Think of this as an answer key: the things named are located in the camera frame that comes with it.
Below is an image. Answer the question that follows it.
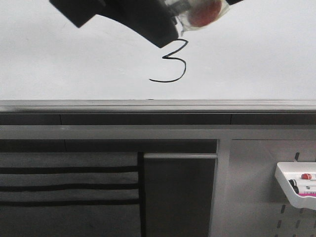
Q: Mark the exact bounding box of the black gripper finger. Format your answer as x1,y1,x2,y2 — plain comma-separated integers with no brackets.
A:
226,0,243,5

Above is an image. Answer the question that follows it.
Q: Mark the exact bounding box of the red capped marker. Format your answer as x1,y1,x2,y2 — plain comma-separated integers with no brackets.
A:
301,173,316,181

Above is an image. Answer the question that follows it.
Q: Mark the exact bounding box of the grey fabric pocket organizer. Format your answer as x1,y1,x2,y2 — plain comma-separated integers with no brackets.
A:
0,153,143,237

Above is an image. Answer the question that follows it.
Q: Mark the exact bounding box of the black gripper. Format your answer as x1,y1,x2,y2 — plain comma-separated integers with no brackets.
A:
49,0,178,48

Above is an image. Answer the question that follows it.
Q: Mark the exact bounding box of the grey whiteboard tray rail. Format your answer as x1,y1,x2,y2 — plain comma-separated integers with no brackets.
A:
0,99,316,114

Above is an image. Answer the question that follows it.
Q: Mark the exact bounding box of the grey pegboard panel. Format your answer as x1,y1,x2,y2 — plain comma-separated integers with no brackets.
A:
209,140,316,237

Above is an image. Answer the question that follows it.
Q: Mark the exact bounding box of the white plastic tray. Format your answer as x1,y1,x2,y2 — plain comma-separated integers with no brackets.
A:
275,162,316,210

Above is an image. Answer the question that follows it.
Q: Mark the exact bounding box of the white whiteboard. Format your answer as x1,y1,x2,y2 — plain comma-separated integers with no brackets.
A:
0,0,316,100

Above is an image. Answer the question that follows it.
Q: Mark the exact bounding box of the pink eraser in tray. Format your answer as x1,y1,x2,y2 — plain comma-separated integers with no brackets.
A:
298,192,316,197

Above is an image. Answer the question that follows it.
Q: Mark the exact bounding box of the dark grey panel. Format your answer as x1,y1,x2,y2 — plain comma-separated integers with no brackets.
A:
144,156,216,237

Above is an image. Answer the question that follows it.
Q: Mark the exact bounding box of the white dry-erase marker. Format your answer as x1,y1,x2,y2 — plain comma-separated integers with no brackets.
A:
163,0,230,35

